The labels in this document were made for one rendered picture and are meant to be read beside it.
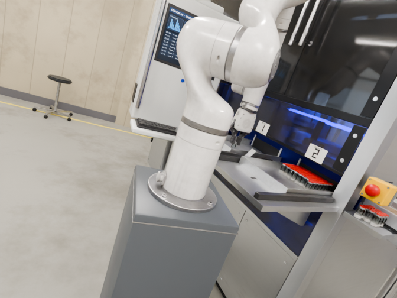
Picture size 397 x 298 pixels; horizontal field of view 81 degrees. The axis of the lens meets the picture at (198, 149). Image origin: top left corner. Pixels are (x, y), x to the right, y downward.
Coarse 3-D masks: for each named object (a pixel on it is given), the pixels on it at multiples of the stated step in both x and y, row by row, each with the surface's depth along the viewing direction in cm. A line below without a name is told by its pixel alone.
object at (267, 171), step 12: (252, 168) 91; (264, 168) 104; (276, 168) 110; (264, 180) 85; (276, 180) 81; (288, 180) 98; (276, 192) 80; (288, 192) 78; (300, 192) 81; (312, 192) 84; (324, 192) 88
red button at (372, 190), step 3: (366, 186) 77; (369, 186) 77; (372, 186) 76; (375, 186) 75; (366, 189) 77; (369, 189) 76; (372, 189) 76; (375, 189) 75; (378, 189) 75; (366, 192) 77; (369, 192) 76; (372, 192) 76; (375, 192) 75; (378, 192) 75; (369, 195) 76; (372, 195) 76; (375, 195) 75; (378, 195) 76
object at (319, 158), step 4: (312, 144) 99; (308, 148) 101; (312, 148) 99; (320, 148) 96; (308, 152) 100; (312, 152) 99; (316, 152) 97; (320, 152) 96; (324, 152) 94; (308, 156) 100; (316, 156) 97; (320, 156) 96; (324, 156) 94; (316, 160) 97; (320, 160) 95
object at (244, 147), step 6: (228, 138) 134; (246, 138) 141; (228, 144) 125; (240, 144) 136; (246, 144) 141; (228, 150) 106; (234, 150) 105; (240, 150) 107; (246, 150) 126; (258, 150) 136; (258, 156) 114; (264, 156) 116; (270, 156) 117; (276, 156) 120
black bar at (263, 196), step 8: (256, 192) 69; (264, 192) 71; (272, 192) 73; (280, 200) 74; (288, 200) 76; (296, 200) 78; (304, 200) 80; (312, 200) 82; (320, 200) 84; (328, 200) 87
